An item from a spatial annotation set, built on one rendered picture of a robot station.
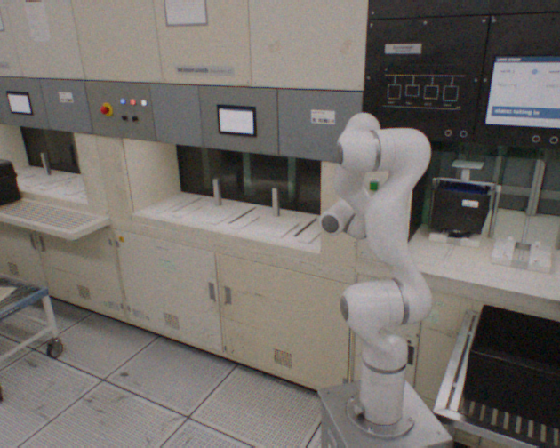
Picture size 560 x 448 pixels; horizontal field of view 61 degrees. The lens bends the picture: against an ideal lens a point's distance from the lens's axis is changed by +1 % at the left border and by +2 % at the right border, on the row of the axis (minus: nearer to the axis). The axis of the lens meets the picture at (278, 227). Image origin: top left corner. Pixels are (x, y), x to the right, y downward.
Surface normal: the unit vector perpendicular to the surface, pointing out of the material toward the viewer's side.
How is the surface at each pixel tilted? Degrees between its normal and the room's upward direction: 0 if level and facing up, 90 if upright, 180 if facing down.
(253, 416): 0
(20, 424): 0
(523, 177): 90
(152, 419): 0
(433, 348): 90
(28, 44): 90
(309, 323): 90
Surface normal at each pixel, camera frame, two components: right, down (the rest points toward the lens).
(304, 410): -0.03, -0.92
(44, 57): -0.48, 0.35
